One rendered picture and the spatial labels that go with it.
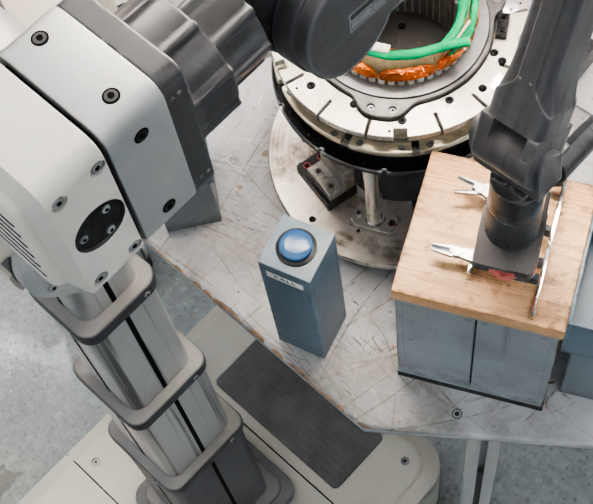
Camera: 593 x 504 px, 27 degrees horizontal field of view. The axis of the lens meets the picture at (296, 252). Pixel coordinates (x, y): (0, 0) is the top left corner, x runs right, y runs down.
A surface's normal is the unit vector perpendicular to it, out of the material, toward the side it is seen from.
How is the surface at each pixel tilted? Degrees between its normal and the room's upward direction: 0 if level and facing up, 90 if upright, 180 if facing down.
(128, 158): 90
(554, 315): 0
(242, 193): 0
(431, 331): 90
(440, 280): 0
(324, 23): 84
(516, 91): 64
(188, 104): 90
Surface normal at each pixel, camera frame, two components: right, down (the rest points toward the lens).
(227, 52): 0.57, 0.28
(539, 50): -0.69, 0.40
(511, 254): -0.08, -0.44
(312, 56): 0.71, 0.54
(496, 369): -0.29, 0.87
